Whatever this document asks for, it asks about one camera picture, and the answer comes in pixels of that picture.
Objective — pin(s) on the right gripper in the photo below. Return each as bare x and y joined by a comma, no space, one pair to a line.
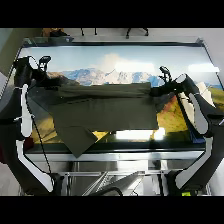
161,90

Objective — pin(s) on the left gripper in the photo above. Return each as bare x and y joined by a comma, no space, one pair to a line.
45,81

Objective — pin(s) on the dark green shirt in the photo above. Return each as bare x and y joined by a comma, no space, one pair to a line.
106,113

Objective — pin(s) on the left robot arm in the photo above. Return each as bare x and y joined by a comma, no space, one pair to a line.
23,110

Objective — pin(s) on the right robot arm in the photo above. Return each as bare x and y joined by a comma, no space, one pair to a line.
200,133

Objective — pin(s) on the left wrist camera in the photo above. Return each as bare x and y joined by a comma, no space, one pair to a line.
44,62

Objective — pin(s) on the silver frame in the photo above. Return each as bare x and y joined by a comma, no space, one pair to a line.
113,173

